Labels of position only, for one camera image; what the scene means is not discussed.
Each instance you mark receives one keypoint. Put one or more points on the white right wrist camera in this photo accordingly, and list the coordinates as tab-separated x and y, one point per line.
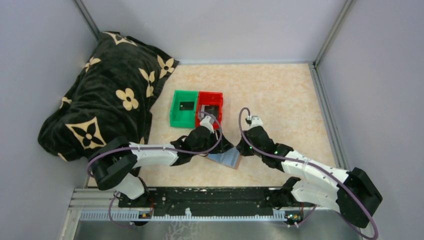
254	121

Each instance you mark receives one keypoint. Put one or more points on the black floral blanket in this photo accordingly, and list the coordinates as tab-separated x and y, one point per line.
111	97

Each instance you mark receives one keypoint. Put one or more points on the aluminium frame rail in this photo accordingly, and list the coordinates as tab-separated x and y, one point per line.
328	118

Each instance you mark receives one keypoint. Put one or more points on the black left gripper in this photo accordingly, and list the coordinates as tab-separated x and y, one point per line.
224	146

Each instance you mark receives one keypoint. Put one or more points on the black card in green bin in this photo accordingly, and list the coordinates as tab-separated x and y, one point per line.
187	105

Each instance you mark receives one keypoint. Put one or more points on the red plastic bin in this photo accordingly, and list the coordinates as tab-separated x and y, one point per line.
211	103

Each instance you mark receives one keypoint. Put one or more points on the green plastic bin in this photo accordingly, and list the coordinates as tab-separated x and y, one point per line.
182	119

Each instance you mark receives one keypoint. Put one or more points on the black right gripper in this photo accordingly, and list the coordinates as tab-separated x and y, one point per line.
241	147

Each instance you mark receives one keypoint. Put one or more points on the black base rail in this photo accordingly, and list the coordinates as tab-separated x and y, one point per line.
263	197

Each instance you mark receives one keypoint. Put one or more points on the brown leather card holder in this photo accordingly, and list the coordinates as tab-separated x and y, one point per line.
230	158

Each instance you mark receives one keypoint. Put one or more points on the black card in red bin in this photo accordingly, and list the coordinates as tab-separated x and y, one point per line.
213	110

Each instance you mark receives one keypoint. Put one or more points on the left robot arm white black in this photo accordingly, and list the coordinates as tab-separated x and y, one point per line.
111	165

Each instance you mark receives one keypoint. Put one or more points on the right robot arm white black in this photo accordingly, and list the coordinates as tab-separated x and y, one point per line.
350	193

